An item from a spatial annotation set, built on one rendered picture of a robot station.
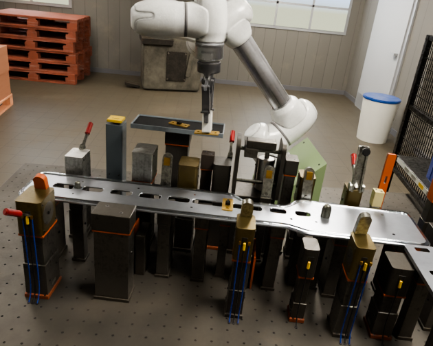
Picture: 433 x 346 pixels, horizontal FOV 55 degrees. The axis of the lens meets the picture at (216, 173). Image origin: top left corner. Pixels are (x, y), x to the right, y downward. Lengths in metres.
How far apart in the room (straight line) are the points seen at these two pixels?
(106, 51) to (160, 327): 7.11
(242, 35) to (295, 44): 6.22
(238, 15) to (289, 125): 0.58
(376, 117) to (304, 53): 2.85
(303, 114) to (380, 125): 3.70
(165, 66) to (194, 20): 5.73
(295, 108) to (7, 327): 1.49
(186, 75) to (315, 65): 2.54
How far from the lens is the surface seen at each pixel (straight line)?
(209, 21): 1.32
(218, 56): 1.35
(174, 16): 1.31
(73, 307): 1.50
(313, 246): 1.34
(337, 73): 8.38
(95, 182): 1.58
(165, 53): 7.00
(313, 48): 8.19
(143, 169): 1.58
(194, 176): 1.55
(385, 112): 5.71
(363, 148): 1.60
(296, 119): 2.09
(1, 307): 1.55
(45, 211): 1.38
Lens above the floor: 1.70
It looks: 24 degrees down
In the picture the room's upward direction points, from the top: 6 degrees clockwise
